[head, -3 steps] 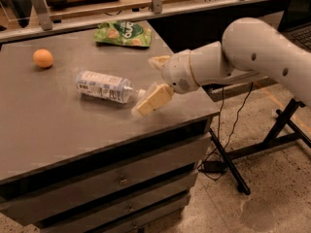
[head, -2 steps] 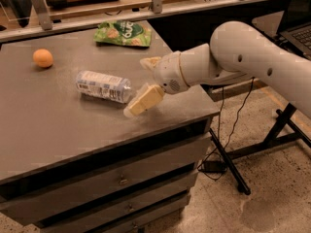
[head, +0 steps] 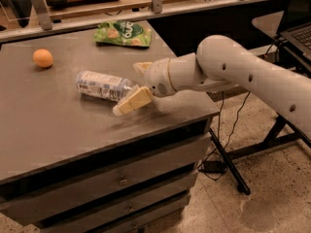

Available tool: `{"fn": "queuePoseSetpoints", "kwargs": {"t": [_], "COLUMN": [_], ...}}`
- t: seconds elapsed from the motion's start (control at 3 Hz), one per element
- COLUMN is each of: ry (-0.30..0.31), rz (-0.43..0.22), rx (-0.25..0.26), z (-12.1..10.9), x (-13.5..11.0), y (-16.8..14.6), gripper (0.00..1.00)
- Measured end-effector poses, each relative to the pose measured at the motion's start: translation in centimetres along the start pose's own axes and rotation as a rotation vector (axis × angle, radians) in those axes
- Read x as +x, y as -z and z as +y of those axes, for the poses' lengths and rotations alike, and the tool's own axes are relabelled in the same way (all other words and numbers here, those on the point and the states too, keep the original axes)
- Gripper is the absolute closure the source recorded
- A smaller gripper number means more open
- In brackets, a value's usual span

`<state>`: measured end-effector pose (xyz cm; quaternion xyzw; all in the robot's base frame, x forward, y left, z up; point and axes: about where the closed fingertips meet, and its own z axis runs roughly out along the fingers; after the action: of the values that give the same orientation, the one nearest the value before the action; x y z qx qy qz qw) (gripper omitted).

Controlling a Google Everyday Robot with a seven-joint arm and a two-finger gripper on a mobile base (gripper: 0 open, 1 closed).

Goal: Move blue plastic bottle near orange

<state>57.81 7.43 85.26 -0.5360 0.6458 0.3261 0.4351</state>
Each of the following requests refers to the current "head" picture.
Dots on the orange fruit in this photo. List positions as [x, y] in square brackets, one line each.
[42, 58]

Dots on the metal shelf rail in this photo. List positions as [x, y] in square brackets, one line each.
[49, 17]

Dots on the black table leg frame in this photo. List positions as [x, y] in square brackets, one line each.
[271, 140]

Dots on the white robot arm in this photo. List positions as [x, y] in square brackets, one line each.
[218, 64]

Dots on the green snack bag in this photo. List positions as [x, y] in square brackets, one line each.
[123, 33]

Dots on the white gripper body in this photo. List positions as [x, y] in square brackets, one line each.
[156, 77]

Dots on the grey drawer cabinet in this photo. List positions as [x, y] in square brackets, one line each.
[68, 164]

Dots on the black laptop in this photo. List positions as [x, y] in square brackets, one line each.
[295, 26]

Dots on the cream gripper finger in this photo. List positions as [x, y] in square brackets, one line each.
[141, 67]
[137, 97]

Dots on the clear plastic water bottle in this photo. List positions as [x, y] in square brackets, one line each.
[103, 86]

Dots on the black power adapter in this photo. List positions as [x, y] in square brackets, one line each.
[214, 167]

